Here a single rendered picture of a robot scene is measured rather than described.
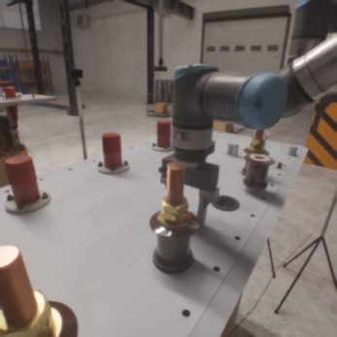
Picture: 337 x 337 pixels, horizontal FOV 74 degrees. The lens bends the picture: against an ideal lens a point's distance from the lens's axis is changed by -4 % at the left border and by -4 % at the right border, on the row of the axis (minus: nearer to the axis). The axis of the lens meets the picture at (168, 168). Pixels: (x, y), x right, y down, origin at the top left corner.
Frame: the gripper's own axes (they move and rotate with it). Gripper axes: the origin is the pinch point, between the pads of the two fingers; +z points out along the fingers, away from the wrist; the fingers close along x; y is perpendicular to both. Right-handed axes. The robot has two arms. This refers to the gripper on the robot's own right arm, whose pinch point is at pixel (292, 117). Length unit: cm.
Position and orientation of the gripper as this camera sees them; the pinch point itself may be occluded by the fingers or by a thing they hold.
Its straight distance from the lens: 81.3
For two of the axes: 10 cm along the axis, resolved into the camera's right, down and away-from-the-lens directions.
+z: -0.2, 9.2, 3.9
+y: 6.3, -2.9, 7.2
